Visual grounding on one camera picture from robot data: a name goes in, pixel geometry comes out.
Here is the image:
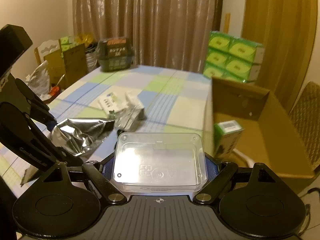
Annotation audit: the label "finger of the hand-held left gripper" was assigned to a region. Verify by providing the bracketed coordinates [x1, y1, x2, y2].
[24, 115, 83, 165]
[15, 78, 57, 128]

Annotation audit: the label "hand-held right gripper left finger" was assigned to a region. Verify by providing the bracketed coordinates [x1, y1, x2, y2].
[37, 154, 127, 205]

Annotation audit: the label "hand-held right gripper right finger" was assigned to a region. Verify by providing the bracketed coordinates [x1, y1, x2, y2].
[192, 155, 277, 205]

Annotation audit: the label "silver pouch green label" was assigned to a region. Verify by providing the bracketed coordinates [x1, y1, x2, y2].
[49, 117, 116, 155]

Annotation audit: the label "green medicine box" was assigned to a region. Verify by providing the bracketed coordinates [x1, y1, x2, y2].
[213, 120, 245, 158]

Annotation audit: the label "clear plastic box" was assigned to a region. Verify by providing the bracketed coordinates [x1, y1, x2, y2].
[111, 132, 208, 193]

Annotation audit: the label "silver blister foil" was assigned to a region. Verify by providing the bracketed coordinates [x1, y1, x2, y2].
[116, 105, 146, 132]

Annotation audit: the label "white medicine box blue logo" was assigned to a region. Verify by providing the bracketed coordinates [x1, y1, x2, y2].
[97, 92, 128, 113]

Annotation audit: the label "brown cardboard box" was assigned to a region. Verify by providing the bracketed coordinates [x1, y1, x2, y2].
[211, 79, 316, 193]

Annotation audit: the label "small orange item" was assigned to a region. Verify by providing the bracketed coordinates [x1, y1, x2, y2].
[48, 84, 61, 97]

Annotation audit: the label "crumpled silver plastic bag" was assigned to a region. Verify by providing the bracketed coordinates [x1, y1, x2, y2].
[24, 59, 52, 101]

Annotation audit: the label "tall open cardboard carton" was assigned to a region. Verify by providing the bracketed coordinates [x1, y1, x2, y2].
[46, 42, 88, 91]

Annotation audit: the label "white carved chair back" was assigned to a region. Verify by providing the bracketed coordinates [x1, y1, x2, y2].
[33, 39, 62, 66]

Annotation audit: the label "green tissue packs in carton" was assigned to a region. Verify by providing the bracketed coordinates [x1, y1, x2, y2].
[58, 36, 78, 53]

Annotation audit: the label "yellow plastic bag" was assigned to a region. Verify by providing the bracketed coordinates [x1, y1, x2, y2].
[76, 32, 93, 47]

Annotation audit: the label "dark green plastic basket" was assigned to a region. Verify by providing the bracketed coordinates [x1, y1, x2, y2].
[96, 37, 135, 73]

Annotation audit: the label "brown quilted chair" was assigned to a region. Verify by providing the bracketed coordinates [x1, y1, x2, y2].
[288, 81, 320, 156]

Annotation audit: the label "stack of green tissue packs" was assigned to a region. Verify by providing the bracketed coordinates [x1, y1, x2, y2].
[202, 31, 266, 85]

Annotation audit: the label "wooden door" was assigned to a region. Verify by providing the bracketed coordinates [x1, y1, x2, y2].
[241, 0, 318, 110]

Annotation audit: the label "brown curtain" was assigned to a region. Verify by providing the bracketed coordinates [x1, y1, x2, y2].
[72, 0, 225, 73]

